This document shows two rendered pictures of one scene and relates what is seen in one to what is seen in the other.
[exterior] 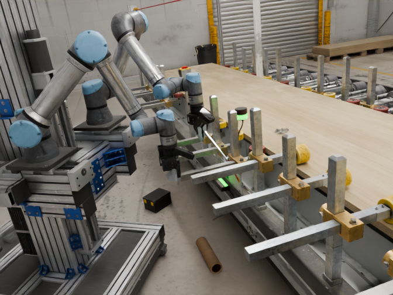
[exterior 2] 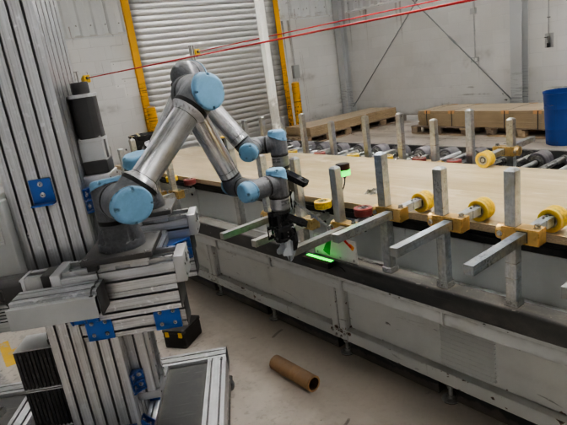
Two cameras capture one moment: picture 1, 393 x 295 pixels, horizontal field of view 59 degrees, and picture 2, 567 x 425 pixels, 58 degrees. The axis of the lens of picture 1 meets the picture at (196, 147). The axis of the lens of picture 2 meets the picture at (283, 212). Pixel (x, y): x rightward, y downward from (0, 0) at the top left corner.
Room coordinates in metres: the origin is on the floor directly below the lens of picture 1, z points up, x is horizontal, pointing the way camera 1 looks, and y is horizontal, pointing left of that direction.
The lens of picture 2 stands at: (-0.23, 0.80, 1.54)
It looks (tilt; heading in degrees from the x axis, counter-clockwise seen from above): 16 degrees down; 338
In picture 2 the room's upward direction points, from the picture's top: 8 degrees counter-clockwise
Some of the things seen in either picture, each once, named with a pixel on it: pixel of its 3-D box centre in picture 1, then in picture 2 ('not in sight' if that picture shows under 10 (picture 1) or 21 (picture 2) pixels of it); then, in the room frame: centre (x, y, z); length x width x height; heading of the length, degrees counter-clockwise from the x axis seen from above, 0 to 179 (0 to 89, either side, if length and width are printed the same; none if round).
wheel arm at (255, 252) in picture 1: (326, 229); (515, 239); (0.83, -0.34, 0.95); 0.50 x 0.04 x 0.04; 106
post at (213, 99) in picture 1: (217, 136); (300, 208); (1.84, -0.12, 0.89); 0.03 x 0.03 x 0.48; 16
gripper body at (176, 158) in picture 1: (169, 155); (281, 224); (1.47, 0.13, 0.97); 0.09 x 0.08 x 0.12; 106
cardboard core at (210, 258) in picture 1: (208, 254); (294, 372); (1.91, 0.01, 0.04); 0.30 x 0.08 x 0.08; 16
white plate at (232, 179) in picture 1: (230, 175); (334, 247); (1.63, -0.16, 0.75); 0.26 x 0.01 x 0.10; 16
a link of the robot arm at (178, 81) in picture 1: (175, 85); (253, 147); (1.81, 0.07, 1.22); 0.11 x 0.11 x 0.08; 60
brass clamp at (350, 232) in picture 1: (340, 220); (520, 233); (0.86, -0.40, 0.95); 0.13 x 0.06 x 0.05; 16
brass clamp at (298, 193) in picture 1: (293, 185); (447, 221); (1.10, -0.33, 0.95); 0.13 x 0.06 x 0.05; 16
